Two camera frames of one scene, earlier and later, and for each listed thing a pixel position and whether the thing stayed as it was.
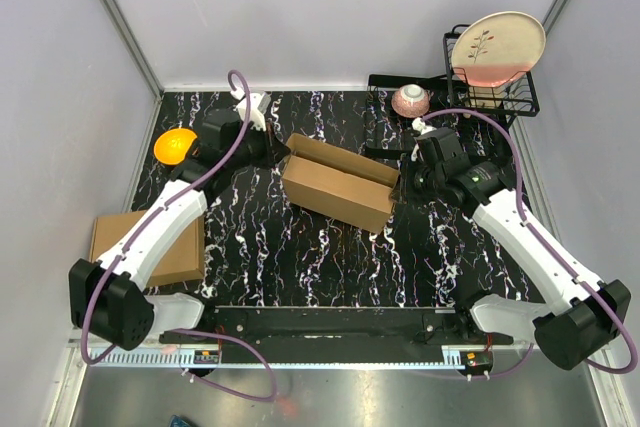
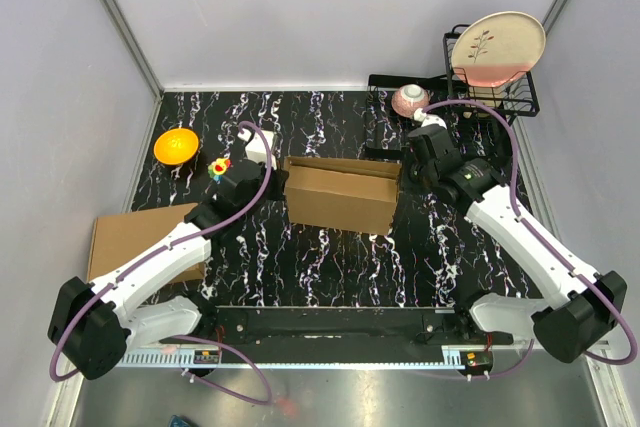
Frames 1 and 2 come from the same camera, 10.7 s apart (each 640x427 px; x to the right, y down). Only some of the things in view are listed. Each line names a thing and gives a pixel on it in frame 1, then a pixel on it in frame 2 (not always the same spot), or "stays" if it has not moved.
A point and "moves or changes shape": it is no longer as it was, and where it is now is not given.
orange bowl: (172, 146) stays
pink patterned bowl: (411, 101) stays
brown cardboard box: (355, 186) moves or changes shape
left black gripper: (274, 148) → (280, 179)
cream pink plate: (499, 49) stays
